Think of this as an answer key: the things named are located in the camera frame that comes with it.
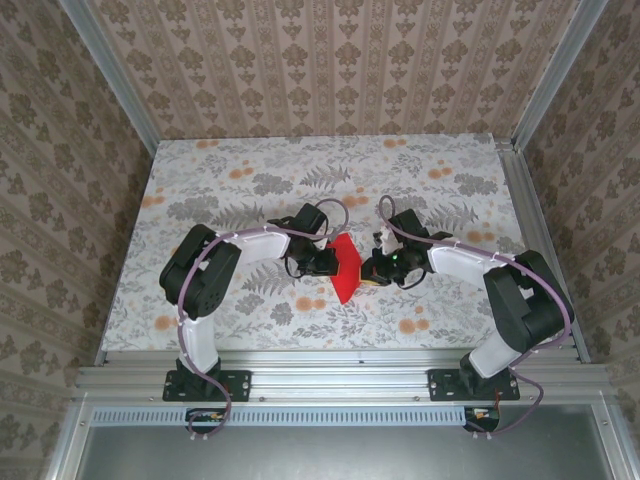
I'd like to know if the floral patterned table cover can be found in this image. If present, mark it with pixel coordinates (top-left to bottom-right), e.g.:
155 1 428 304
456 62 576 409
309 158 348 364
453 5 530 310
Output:
99 133 557 351

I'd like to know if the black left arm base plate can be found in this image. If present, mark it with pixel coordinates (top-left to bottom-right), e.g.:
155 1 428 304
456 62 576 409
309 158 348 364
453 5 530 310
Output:
162 368 252 403

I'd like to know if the grey metal panel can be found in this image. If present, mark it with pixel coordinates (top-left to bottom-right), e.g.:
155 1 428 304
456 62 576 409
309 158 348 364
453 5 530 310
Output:
44 403 640 480

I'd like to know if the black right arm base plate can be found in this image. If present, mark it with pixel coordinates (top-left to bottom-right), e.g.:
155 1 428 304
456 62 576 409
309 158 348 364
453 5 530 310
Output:
427 368 521 402

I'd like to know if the aluminium base beam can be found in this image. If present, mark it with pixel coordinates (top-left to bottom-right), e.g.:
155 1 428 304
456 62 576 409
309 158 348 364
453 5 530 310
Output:
74 348 609 401

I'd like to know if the aluminium frame post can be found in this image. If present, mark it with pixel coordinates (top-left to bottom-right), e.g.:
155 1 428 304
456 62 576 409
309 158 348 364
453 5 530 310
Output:
510 0 609 151
58 0 159 156

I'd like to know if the small electronics board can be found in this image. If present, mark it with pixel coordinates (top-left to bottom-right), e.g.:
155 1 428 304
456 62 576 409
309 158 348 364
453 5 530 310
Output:
185 407 225 434
462 405 502 433

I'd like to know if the aluminium side rail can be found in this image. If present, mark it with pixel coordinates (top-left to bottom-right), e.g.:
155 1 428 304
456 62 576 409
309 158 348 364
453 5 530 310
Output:
494 139 591 364

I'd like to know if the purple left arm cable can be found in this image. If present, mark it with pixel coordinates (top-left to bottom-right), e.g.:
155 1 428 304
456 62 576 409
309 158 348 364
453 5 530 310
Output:
175 198 350 444

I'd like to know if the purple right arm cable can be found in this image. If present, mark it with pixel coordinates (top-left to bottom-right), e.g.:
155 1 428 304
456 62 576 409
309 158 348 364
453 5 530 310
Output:
377 194 576 441

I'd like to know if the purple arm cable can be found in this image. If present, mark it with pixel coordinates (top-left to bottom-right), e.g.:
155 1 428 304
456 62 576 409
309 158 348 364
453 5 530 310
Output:
175 198 350 444
377 194 576 441

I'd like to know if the grey slotted cable duct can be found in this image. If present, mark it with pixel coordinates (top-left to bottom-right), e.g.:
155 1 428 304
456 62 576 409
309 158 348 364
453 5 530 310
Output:
92 405 469 427

